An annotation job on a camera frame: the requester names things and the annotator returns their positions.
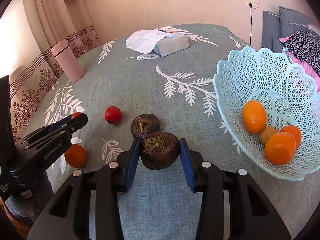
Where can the beige patterned curtain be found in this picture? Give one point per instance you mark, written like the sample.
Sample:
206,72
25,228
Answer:
29,30

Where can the leopard print blanket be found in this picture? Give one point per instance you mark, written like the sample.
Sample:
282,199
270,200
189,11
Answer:
304,45

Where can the grey tissue box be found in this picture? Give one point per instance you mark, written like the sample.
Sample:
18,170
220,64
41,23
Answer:
159,42

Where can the small brown kiwi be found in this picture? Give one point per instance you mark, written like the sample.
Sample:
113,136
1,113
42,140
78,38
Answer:
266,134

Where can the pink thermos bottle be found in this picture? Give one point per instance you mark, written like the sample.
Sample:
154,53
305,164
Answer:
67,61

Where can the light blue lattice basket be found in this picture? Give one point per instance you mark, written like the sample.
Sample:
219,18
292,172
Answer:
289,97

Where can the grey sofa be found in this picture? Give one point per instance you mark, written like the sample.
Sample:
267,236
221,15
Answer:
271,31

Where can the red tomato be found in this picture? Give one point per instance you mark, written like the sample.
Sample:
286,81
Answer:
74,115
113,115

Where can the orange on table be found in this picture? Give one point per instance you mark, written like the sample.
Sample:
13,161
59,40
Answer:
76,156

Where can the dark brown passion fruit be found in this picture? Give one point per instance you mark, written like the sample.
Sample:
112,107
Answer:
160,150

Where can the orange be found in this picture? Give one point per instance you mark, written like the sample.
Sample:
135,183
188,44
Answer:
280,148
254,117
76,156
294,131

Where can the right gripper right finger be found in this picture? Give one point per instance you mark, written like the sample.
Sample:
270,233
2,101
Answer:
252,215

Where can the grey cushion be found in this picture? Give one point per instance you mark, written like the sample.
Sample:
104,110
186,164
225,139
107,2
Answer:
292,21

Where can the white wall socket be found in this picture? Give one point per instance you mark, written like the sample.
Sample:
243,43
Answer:
252,4

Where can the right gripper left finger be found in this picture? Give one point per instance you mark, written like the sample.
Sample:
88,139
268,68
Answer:
66,215

